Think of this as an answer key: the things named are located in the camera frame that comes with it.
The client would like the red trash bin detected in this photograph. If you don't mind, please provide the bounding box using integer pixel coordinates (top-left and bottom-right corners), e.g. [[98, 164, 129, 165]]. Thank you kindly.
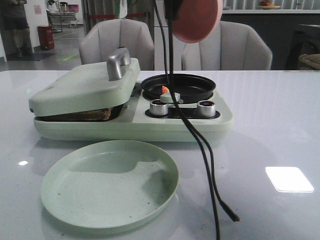
[[37, 25, 55, 50]]

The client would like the right silver control knob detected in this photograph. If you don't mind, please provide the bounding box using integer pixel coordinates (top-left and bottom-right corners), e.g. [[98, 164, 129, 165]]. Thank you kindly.
[[196, 100, 216, 118]]

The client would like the white bread slice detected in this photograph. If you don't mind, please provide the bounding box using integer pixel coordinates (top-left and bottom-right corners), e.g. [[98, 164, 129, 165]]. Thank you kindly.
[[37, 107, 113, 122]]

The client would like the silver lid handle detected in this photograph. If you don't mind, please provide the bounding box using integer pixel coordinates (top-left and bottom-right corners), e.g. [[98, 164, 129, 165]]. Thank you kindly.
[[106, 47, 132, 81]]

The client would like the fruit plate on counter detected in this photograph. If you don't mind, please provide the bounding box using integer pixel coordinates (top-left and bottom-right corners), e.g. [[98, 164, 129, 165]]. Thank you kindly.
[[257, 0, 281, 10]]

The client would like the grey upholstered chair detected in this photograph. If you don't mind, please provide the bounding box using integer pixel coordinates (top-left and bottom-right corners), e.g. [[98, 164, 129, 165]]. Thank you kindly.
[[181, 21, 273, 71], [79, 19, 155, 71]]

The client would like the mint green pan handle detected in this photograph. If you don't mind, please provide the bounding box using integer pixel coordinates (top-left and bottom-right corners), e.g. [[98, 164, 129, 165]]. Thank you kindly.
[[160, 92, 184, 104]]

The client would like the black round frying pan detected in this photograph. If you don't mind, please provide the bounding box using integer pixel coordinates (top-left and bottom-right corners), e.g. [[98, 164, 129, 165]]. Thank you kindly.
[[141, 73, 216, 104]]

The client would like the black hanging cable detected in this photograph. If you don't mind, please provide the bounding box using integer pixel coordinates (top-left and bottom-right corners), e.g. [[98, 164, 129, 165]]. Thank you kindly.
[[167, 17, 241, 223], [152, 0, 222, 240]]

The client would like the mint green round plate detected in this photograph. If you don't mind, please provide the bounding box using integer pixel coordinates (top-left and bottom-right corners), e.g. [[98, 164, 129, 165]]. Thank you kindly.
[[40, 140, 179, 233]]

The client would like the left grey upholstered chair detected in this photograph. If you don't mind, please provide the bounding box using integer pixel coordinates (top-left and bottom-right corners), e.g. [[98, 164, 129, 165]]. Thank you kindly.
[[79, 19, 155, 71]]

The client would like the left silver control knob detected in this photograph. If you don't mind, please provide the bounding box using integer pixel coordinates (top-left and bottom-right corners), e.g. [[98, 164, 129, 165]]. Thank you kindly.
[[149, 99, 169, 117]]

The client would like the person standing in background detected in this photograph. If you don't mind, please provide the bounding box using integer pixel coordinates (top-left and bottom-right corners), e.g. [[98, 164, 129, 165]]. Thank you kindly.
[[0, 0, 33, 58]]

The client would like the mint green hinged lid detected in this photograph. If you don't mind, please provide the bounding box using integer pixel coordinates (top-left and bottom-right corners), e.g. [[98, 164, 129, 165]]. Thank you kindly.
[[28, 58, 140, 117]]

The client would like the mint green breakfast maker base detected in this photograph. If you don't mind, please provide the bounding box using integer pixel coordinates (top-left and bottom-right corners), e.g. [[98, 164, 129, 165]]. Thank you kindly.
[[33, 80, 235, 143]]

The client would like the silver control knob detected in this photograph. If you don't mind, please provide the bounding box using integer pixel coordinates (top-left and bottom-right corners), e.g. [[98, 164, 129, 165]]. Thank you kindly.
[[196, 100, 216, 118], [149, 99, 169, 117]]

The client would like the pink plastic bowl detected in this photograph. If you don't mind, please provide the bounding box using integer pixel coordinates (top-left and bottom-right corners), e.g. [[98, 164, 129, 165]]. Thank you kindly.
[[164, 0, 223, 44]]

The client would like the white refrigerator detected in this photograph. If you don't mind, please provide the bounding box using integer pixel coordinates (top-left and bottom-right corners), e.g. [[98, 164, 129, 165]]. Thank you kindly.
[[154, 0, 185, 71]]

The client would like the right grey upholstered chair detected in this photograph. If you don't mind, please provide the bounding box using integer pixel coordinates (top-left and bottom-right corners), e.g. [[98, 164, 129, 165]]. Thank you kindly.
[[181, 21, 273, 71]]

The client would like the orange cooked shrimp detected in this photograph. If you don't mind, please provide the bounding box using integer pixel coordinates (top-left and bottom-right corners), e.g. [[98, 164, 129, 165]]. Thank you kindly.
[[161, 85, 170, 94]]

